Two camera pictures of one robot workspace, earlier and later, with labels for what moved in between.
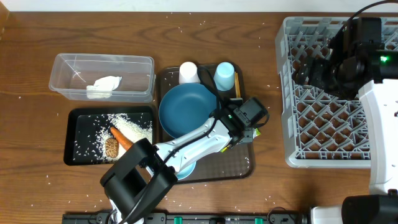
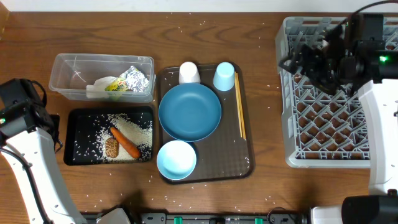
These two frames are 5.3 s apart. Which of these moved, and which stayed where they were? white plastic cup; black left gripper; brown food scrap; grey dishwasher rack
Moved: black left gripper
Stayed: brown food scrap; white plastic cup; grey dishwasher rack
